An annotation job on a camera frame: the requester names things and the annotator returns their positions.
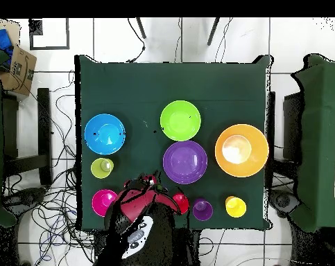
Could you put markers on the purple bowl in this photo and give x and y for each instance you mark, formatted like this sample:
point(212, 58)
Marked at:
point(185, 162)

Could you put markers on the green bowl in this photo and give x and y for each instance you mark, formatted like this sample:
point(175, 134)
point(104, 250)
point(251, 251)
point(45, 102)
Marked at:
point(181, 120)

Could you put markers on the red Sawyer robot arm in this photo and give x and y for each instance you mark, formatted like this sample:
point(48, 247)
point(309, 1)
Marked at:
point(145, 203)

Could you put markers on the red cup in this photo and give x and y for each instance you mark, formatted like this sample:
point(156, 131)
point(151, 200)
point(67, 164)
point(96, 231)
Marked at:
point(184, 203)

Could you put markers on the pale yellow translucent cup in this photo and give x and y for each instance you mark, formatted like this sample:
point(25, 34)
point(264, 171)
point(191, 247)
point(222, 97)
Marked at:
point(100, 169)

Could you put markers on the small red bowl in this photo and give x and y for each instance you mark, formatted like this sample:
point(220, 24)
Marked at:
point(100, 203)

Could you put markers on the purple cup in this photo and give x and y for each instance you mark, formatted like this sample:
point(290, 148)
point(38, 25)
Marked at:
point(202, 210)

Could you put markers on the large blue bowl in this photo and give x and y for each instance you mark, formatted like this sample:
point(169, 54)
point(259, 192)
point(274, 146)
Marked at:
point(104, 133)

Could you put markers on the black power strip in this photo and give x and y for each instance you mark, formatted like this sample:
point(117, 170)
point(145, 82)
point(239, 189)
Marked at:
point(102, 243)

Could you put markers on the orange yellow cup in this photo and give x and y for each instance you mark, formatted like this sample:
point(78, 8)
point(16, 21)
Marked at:
point(236, 207)

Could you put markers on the dark green tablecloth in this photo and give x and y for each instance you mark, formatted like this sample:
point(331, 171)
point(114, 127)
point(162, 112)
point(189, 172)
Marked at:
point(170, 80)

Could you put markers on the large orange bowl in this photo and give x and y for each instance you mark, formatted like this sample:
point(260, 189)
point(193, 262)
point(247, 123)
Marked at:
point(256, 149)

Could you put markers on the black metal stand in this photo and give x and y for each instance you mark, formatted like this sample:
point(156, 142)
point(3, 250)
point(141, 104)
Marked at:
point(44, 124)

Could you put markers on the black floor device with knob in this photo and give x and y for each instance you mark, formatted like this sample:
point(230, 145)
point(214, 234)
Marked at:
point(25, 198)

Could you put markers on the dark grey floor device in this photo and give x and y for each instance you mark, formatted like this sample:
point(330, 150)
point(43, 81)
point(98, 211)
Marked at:
point(285, 201)

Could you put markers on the black tripod leg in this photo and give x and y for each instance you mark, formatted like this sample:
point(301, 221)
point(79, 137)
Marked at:
point(141, 27)
point(213, 32)

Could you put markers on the cardboard box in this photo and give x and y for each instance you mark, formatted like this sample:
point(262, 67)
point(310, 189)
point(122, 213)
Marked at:
point(23, 69)

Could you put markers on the flat cardboard sheet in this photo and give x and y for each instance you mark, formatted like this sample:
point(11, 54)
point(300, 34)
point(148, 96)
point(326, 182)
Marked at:
point(13, 27)

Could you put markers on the blue bag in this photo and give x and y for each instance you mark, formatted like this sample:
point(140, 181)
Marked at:
point(2, 37)

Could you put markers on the black square floor frame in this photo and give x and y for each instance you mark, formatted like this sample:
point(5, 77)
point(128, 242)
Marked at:
point(49, 48)

